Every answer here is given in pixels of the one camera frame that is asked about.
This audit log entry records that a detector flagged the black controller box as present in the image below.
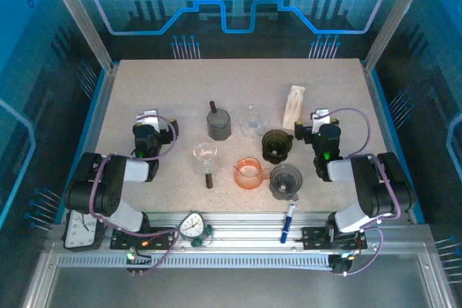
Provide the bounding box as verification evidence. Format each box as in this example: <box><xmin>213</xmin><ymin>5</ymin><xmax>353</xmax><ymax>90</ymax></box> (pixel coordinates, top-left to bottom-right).
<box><xmin>330</xmin><ymin>252</ymin><xmax>362</xmax><ymax>276</ymax></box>
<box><xmin>125</xmin><ymin>246</ymin><xmax>152</xmax><ymax>277</ymax></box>

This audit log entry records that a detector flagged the orange glass coffee server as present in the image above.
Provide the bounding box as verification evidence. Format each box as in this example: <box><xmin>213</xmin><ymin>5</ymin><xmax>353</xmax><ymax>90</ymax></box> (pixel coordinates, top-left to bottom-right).
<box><xmin>232</xmin><ymin>157</ymin><xmax>271</xmax><ymax>190</ymax></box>

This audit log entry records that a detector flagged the clear plastic coffee dripper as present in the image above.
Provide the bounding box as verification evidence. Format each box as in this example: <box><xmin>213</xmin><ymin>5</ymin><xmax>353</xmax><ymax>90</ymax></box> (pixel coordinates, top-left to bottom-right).
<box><xmin>237</xmin><ymin>105</ymin><xmax>270</xmax><ymax>138</ymax></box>

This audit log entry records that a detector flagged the blue white marker pen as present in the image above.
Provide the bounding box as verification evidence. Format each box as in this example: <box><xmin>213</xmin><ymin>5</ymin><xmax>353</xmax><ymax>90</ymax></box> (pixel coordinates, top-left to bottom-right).
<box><xmin>280</xmin><ymin>203</ymin><xmax>297</xmax><ymax>244</ymax></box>

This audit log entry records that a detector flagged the black square analog clock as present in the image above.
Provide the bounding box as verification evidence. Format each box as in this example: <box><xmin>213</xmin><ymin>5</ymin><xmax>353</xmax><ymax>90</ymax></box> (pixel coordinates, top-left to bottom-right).
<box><xmin>64</xmin><ymin>210</ymin><xmax>98</xmax><ymax>252</ymax></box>

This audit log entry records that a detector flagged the steel front plate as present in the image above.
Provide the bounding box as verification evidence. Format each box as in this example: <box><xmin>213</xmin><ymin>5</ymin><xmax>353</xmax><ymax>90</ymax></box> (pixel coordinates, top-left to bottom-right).
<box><xmin>21</xmin><ymin>250</ymin><xmax>452</xmax><ymax>308</ymax></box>

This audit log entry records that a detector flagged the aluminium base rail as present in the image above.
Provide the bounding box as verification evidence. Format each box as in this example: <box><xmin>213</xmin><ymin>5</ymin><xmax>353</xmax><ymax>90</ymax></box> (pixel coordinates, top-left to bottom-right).
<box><xmin>97</xmin><ymin>210</ymin><xmax>367</xmax><ymax>251</ymax></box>

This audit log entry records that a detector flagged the blue-edged aluminium side rail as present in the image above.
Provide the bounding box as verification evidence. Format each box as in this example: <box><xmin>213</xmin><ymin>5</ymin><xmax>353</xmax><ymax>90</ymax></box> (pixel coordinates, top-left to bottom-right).
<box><xmin>64</xmin><ymin>64</ymin><xmax>121</xmax><ymax>215</ymax></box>
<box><xmin>362</xmin><ymin>62</ymin><xmax>423</xmax><ymax>222</ymax></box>

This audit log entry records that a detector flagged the glass dripper with wooden handle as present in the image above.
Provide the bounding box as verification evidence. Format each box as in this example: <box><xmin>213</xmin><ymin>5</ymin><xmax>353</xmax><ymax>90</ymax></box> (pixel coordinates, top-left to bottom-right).
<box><xmin>193</xmin><ymin>141</ymin><xmax>219</xmax><ymax>189</ymax></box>

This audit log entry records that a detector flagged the grey octagonal coffee server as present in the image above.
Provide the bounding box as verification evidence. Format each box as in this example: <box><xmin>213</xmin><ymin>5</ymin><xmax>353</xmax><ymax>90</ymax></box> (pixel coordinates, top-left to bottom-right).
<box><xmin>206</xmin><ymin>100</ymin><xmax>232</xmax><ymax>142</ymax></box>

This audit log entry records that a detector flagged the white triangular analog clock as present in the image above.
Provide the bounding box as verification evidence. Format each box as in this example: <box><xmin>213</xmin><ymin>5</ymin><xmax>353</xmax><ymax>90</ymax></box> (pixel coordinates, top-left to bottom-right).
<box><xmin>178</xmin><ymin>212</ymin><xmax>214</xmax><ymax>248</ymax></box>

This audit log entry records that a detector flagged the slotted grey cable duct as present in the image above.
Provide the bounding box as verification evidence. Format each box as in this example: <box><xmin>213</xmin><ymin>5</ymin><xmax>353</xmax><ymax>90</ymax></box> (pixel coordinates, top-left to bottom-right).
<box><xmin>57</xmin><ymin>253</ymin><xmax>335</xmax><ymax>269</ymax></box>

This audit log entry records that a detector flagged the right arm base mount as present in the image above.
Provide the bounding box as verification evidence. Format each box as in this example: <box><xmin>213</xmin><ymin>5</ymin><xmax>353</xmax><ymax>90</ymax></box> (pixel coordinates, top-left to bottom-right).
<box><xmin>301</xmin><ymin>226</ymin><xmax>367</xmax><ymax>250</ymax></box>

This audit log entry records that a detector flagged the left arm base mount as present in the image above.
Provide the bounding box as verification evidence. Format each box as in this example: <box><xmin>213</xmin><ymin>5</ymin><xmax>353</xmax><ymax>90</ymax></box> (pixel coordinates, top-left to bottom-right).
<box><xmin>110</xmin><ymin>226</ymin><xmax>178</xmax><ymax>251</ymax></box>

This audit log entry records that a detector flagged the olive green coffee dripper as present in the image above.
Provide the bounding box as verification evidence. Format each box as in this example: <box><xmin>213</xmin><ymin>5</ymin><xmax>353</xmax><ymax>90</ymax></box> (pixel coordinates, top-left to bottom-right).
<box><xmin>261</xmin><ymin>128</ymin><xmax>295</xmax><ymax>163</ymax></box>

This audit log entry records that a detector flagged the aluminium frame post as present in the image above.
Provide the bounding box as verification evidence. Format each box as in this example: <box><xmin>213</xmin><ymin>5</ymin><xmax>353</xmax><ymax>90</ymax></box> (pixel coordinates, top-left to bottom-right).
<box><xmin>40</xmin><ymin>0</ymin><xmax>118</xmax><ymax>71</ymax></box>
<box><xmin>362</xmin><ymin>0</ymin><xmax>436</xmax><ymax>71</ymax></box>

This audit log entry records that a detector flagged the smoky grey coffee dripper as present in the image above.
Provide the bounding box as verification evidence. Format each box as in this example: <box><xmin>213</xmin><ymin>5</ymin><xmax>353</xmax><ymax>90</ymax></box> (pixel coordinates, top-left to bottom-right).
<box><xmin>269</xmin><ymin>163</ymin><xmax>304</xmax><ymax>201</ymax></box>

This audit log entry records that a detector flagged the coffee filter paper pack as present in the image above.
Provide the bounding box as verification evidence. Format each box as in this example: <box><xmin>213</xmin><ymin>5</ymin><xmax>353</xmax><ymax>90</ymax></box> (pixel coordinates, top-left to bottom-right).
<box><xmin>282</xmin><ymin>85</ymin><xmax>307</xmax><ymax>131</ymax></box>

